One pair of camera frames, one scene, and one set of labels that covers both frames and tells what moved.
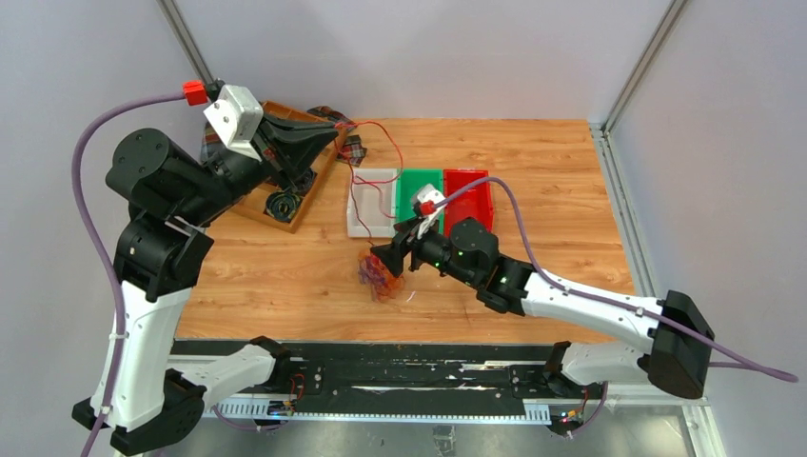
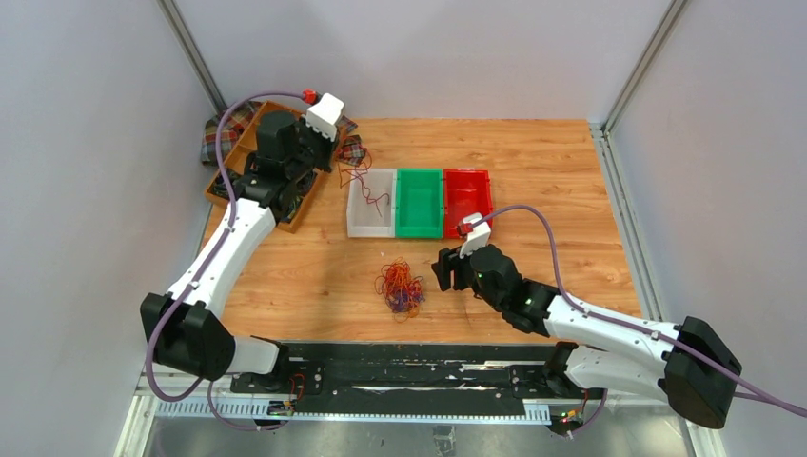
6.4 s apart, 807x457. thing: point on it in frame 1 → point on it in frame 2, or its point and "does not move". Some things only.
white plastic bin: (372, 210) does not move
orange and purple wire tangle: (382, 283) → (403, 291)
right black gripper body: (408, 244) → (463, 276)
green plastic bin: (407, 182) does not move
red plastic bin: (475, 202) does not move
